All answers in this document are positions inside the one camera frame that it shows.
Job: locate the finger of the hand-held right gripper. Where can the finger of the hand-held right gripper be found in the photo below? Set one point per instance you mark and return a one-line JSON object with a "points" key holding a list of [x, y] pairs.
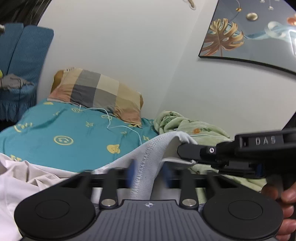
{"points": [[233, 172], [196, 151]]}

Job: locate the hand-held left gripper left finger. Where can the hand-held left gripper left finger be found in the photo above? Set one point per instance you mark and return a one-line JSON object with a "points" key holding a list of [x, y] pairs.
{"points": [[132, 172]]}

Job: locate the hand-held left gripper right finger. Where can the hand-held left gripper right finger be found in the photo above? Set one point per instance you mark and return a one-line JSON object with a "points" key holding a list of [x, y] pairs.
{"points": [[168, 177]]}

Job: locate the white garment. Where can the white garment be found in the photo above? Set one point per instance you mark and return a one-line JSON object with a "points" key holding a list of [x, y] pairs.
{"points": [[148, 150]]}

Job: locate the person's right hand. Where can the person's right hand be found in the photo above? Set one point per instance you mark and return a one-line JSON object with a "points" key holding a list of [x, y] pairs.
{"points": [[286, 208]]}

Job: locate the green printed blanket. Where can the green printed blanket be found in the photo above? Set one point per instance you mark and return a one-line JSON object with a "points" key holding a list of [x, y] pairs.
{"points": [[175, 122]]}

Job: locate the teal bed sheet yellow print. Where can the teal bed sheet yellow print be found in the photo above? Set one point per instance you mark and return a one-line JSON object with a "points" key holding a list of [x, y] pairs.
{"points": [[81, 125]]}

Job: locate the checked pillow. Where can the checked pillow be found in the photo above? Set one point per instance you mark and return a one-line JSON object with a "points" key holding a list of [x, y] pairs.
{"points": [[97, 92]]}

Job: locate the mustard cushion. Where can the mustard cushion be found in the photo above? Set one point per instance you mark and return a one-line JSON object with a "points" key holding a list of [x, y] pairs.
{"points": [[56, 80]]}

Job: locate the grey cloth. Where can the grey cloth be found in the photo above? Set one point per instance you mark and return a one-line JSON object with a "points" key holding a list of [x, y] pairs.
{"points": [[12, 81]]}

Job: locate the chair with blue cover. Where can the chair with blue cover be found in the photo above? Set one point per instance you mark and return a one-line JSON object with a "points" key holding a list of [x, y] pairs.
{"points": [[25, 51]]}

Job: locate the leaf wall picture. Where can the leaf wall picture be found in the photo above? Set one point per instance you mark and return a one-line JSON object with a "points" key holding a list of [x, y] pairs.
{"points": [[252, 34]]}

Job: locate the beige wall hook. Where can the beige wall hook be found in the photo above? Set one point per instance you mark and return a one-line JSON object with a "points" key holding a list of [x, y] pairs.
{"points": [[191, 4]]}

